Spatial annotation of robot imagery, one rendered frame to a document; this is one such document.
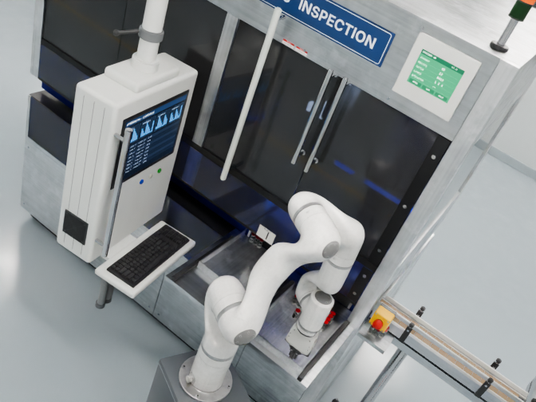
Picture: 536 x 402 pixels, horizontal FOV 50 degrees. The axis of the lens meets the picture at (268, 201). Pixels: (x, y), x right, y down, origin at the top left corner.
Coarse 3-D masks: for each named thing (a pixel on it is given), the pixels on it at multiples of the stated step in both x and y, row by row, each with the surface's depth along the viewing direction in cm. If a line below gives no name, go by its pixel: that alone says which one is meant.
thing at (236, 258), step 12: (240, 240) 261; (216, 252) 248; (228, 252) 252; (240, 252) 255; (252, 252) 257; (264, 252) 260; (204, 264) 242; (216, 264) 244; (228, 264) 247; (240, 264) 249; (252, 264) 251; (216, 276) 235; (240, 276) 243
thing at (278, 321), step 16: (272, 304) 232; (288, 304) 239; (272, 320) 230; (288, 320) 232; (256, 336) 218; (272, 336) 223; (320, 336) 231; (272, 352) 217; (288, 352) 219; (304, 368) 214
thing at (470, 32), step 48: (240, 0) 213; (336, 0) 193; (384, 0) 184; (432, 0) 203; (480, 0) 228; (48, 48) 281; (336, 48) 199; (480, 48) 173; (528, 48) 191; (384, 96) 195; (192, 144) 252
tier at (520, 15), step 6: (516, 0) 172; (516, 6) 171; (522, 6) 170; (528, 6) 170; (510, 12) 173; (516, 12) 171; (522, 12) 171; (528, 12) 172; (516, 18) 172; (522, 18) 172
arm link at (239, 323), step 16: (320, 208) 166; (304, 224) 163; (320, 224) 161; (304, 240) 162; (320, 240) 158; (336, 240) 160; (272, 256) 168; (288, 256) 165; (304, 256) 162; (320, 256) 160; (256, 272) 171; (272, 272) 169; (288, 272) 169; (256, 288) 171; (272, 288) 171; (240, 304) 172; (256, 304) 171; (224, 320) 173; (240, 320) 170; (256, 320) 173; (224, 336) 174; (240, 336) 172
